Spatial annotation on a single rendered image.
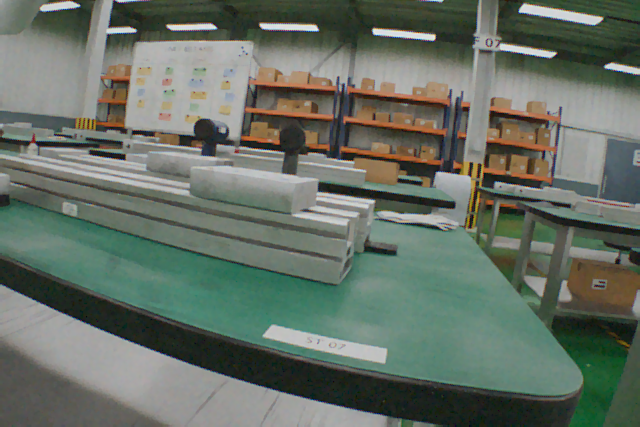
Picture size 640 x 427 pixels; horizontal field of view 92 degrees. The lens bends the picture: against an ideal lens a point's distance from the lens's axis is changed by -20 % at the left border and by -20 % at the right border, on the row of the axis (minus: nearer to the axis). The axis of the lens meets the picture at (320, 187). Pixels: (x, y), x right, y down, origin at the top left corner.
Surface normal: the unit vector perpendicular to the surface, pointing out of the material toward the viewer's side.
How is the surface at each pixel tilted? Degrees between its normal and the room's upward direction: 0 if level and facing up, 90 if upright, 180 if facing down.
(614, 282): 89
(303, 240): 90
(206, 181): 90
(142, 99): 90
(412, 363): 0
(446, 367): 0
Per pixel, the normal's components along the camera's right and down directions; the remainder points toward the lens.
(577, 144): -0.22, 0.07
